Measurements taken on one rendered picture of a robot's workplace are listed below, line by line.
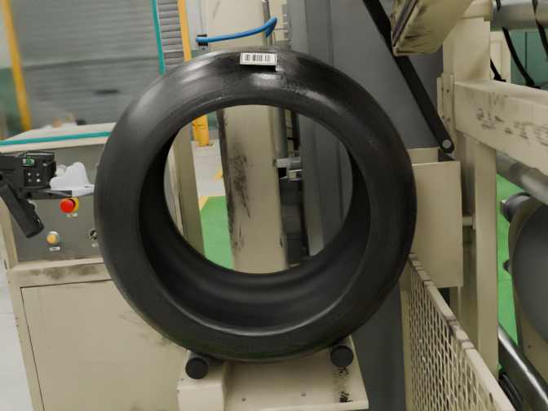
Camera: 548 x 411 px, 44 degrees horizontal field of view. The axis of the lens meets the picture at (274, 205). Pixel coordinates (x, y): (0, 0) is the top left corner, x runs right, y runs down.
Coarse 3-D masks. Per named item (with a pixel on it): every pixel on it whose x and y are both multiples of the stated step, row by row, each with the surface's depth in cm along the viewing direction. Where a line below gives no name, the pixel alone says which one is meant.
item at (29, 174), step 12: (0, 156) 126; (12, 156) 126; (36, 156) 128; (48, 156) 128; (0, 168) 127; (12, 168) 127; (24, 168) 125; (36, 168) 125; (48, 168) 129; (0, 180) 128; (12, 180) 127; (24, 180) 126; (36, 180) 127; (48, 180) 129; (24, 192) 126
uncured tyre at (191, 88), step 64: (192, 64) 115; (256, 64) 113; (320, 64) 116; (128, 128) 116; (384, 128) 117; (128, 192) 116; (384, 192) 117; (128, 256) 119; (192, 256) 149; (320, 256) 150; (384, 256) 120; (192, 320) 122; (256, 320) 146; (320, 320) 122
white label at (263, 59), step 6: (246, 54) 114; (252, 54) 114; (258, 54) 114; (264, 54) 114; (270, 54) 114; (246, 60) 112; (252, 60) 112; (258, 60) 112; (264, 60) 112; (270, 60) 112
